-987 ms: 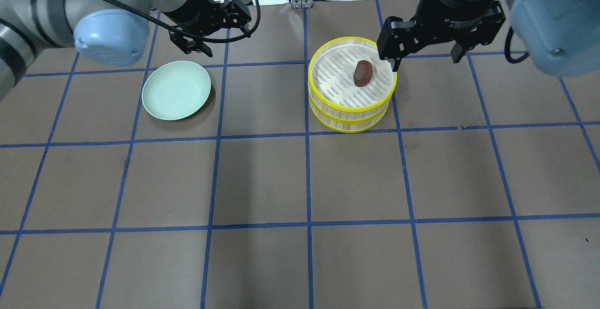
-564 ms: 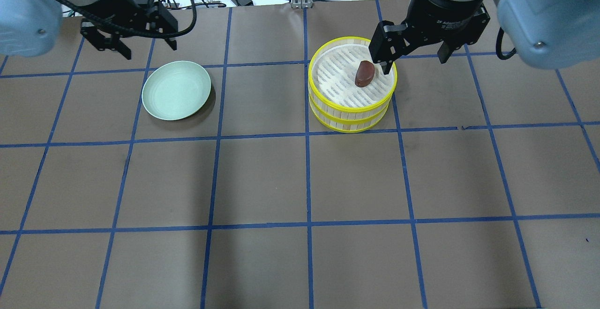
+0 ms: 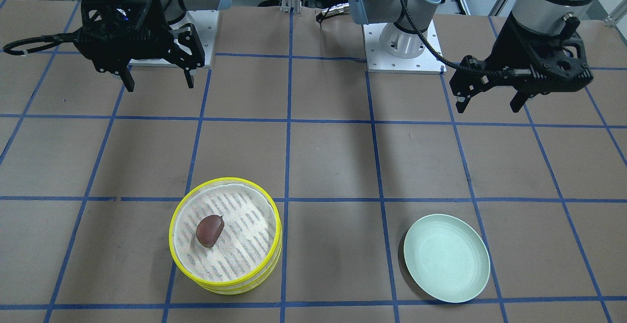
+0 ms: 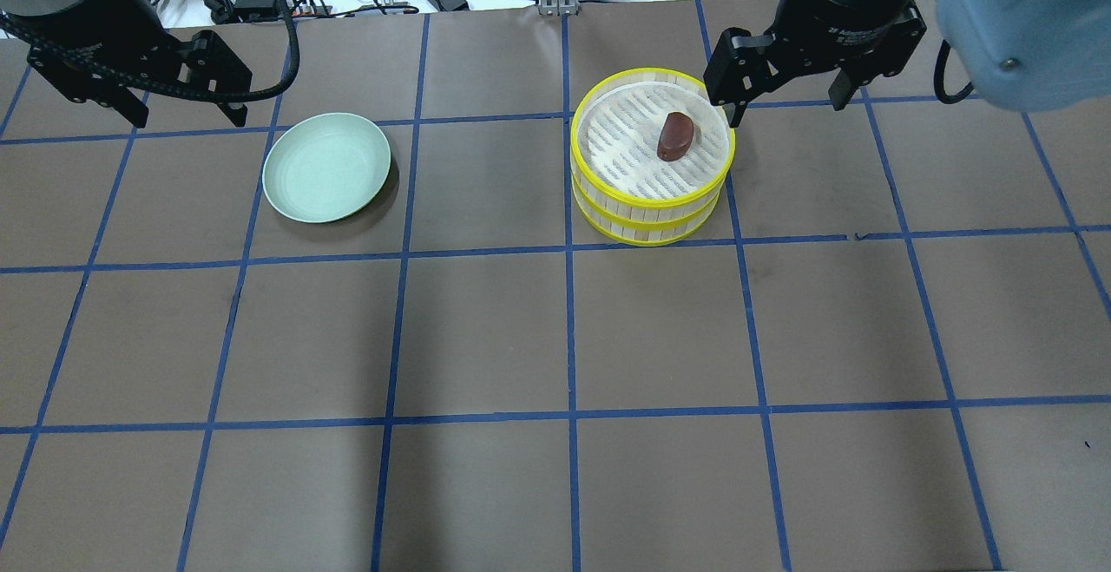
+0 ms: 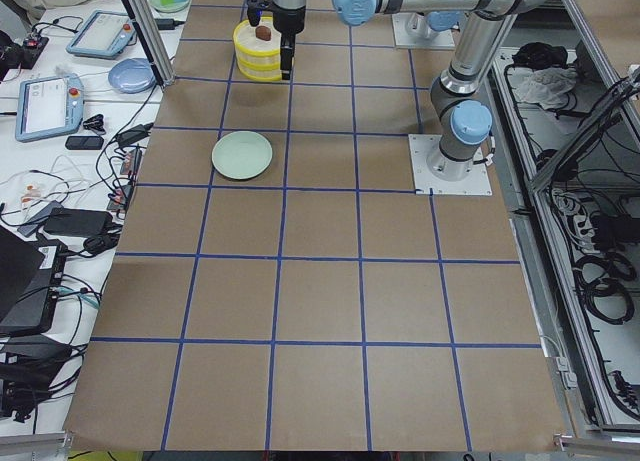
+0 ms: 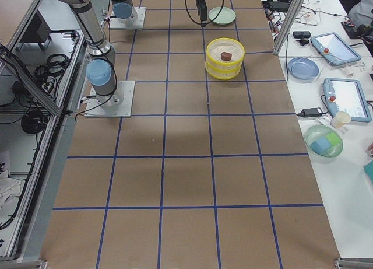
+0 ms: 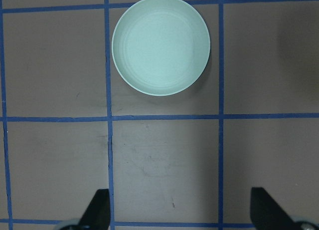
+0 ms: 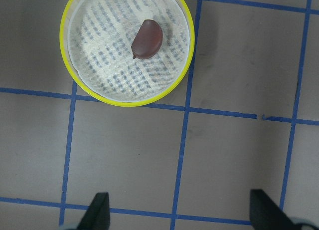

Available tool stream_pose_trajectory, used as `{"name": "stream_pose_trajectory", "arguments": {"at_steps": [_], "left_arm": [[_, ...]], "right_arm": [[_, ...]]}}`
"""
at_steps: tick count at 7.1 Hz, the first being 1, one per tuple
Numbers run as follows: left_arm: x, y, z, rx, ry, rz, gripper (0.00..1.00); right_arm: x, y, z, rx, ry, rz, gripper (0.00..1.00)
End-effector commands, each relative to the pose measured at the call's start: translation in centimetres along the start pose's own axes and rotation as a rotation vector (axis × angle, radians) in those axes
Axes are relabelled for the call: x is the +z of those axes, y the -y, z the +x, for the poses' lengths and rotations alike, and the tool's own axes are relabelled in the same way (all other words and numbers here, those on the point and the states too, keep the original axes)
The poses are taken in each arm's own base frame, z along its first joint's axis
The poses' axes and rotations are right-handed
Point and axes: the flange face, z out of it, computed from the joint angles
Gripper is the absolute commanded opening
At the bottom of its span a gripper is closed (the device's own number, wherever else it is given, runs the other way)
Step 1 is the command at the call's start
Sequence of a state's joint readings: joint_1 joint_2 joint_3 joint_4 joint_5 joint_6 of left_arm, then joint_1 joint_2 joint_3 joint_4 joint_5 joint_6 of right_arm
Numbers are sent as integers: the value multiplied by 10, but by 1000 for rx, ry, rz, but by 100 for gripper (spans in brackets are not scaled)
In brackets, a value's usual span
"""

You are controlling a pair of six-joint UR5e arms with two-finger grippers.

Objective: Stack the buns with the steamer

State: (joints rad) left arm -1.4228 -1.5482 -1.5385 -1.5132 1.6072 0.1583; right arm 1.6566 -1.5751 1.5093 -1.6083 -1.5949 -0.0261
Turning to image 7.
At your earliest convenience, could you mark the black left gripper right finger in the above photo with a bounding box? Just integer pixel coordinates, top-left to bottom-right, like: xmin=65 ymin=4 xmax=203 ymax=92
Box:
xmin=250 ymin=187 xmax=305 ymax=230

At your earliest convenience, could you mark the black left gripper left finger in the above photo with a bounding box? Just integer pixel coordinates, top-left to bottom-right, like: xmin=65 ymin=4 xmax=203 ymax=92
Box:
xmin=78 ymin=189 xmax=110 ymax=230

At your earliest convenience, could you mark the light green plate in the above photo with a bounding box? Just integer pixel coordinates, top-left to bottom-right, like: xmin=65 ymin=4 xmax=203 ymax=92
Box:
xmin=112 ymin=0 xmax=210 ymax=96

